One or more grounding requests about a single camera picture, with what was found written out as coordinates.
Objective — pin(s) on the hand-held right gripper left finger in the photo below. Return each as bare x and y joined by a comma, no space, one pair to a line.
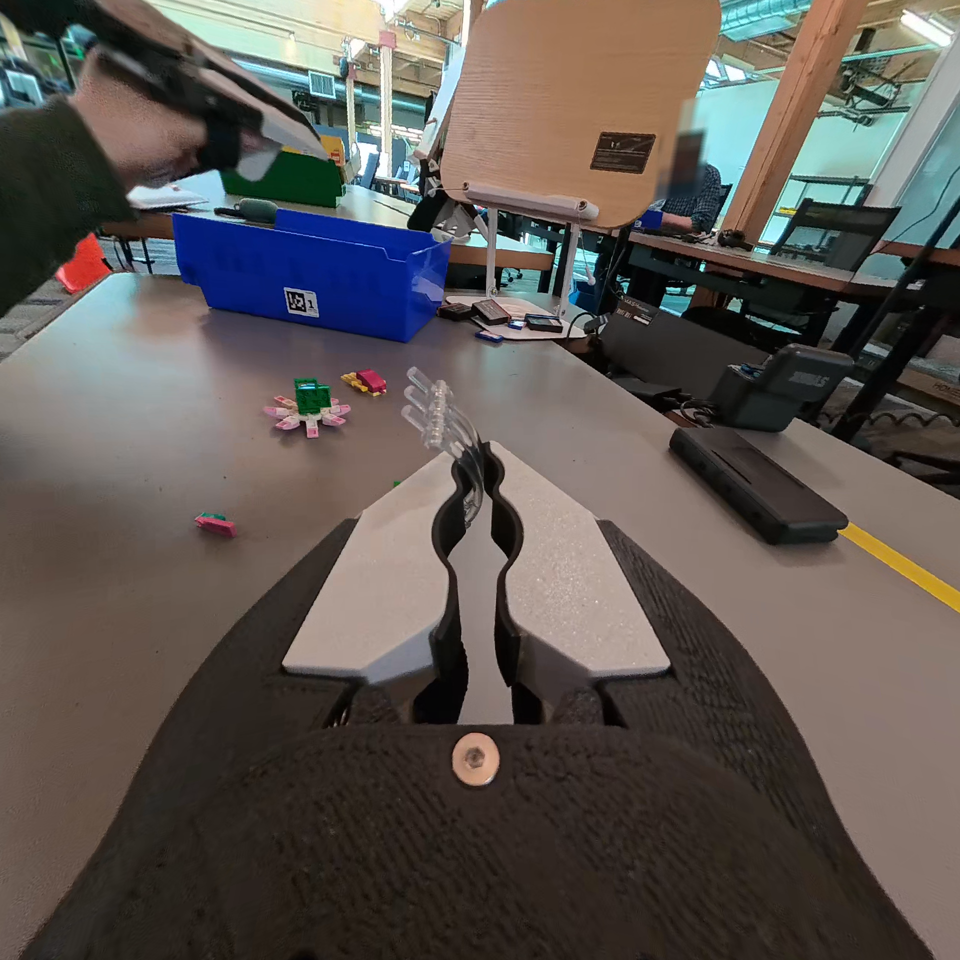
375,592

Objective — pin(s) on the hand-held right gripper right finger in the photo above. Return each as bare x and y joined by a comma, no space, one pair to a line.
585,592

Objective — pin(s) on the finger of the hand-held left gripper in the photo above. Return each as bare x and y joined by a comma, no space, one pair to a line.
289,135
259,161

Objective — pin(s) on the transparent curved lego piece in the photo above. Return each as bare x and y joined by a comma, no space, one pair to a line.
439,420

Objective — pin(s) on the green and pink lego flower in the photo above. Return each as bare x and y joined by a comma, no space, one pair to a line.
311,394

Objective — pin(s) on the person's left forearm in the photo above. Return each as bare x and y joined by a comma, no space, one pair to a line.
45,202

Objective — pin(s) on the small pink green lego piece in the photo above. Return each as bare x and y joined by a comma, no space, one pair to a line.
216,525

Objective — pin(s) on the pink and yellow lego build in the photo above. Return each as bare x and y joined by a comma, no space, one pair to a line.
370,379

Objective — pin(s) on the person's left hand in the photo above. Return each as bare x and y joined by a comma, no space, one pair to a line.
142,135

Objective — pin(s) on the green cardboard box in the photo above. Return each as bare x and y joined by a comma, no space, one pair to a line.
292,184

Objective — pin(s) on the dark green pouch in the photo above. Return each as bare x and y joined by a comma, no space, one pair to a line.
255,210

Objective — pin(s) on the white papers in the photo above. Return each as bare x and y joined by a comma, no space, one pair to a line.
165,196

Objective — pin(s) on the blue plastic bin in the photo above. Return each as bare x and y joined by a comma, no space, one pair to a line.
337,270

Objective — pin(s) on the black flat case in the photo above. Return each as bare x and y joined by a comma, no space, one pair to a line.
757,487

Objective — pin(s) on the orange cone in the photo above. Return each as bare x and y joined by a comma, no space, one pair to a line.
82,266

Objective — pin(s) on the small black box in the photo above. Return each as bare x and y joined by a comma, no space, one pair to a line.
490,311
544,323
454,311

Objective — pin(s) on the dark grey case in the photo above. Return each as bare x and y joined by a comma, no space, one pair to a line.
675,345

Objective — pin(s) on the light wooden chair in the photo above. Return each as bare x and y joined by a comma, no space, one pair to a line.
562,97

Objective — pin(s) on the grey battery charger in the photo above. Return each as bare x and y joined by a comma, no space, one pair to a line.
787,382

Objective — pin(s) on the yellow tape strip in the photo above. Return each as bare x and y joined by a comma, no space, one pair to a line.
900,566

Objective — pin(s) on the wooden desk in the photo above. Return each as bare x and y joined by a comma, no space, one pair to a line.
750,259

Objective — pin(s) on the black pole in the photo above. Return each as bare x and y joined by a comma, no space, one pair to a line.
892,315

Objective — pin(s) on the black laptop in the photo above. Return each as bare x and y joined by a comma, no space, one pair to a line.
832,232

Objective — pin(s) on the wooden post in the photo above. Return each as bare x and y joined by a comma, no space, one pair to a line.
795,112

